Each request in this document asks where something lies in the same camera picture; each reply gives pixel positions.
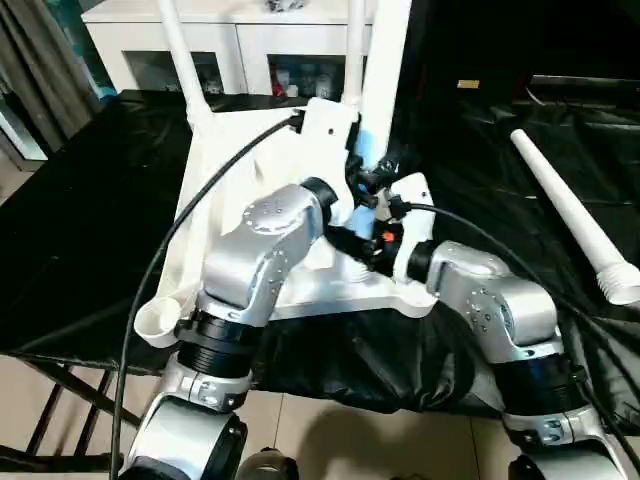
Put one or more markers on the white plastic table leg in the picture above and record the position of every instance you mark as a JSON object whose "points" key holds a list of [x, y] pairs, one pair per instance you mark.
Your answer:
{"points": [[565, 200], [182, 60], [356, 50], [385, 75]]}

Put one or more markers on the white upturned plastic table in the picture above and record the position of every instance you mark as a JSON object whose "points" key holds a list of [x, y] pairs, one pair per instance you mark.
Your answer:
{"points": [[225, 165]]}

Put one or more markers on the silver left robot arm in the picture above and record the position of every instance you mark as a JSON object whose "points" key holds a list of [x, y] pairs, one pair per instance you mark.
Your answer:
{"points": [[240, 270]]}

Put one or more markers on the white glass-door cabinet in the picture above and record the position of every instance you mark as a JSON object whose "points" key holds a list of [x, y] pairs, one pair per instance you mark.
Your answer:
{"points": [[250, 40]]}

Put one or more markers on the black glossy tv stand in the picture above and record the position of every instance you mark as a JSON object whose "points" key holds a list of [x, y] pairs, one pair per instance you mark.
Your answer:
{"points": [[585, 86]]}

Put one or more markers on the black left robot foot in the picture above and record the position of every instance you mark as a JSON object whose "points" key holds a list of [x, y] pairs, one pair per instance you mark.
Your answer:
{"points": [[267, 465]]}

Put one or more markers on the black glossy mat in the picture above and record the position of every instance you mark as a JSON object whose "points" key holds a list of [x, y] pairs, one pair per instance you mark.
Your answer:
{"points": [[100, 225]]}

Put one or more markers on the grey curtain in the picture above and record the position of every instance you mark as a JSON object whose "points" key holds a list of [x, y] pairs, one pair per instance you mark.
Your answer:
{"points": [[45, 65]]}

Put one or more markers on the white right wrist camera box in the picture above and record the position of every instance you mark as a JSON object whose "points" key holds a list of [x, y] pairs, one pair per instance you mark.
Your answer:
{"points": [[415, 220]]}

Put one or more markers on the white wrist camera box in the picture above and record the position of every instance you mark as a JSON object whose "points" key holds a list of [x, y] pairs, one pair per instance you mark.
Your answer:
{"points": [[325, 140], [415, 220]]}

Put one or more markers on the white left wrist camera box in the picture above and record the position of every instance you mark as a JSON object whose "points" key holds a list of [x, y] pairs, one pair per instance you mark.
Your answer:
{"points": [[325, 140]]}

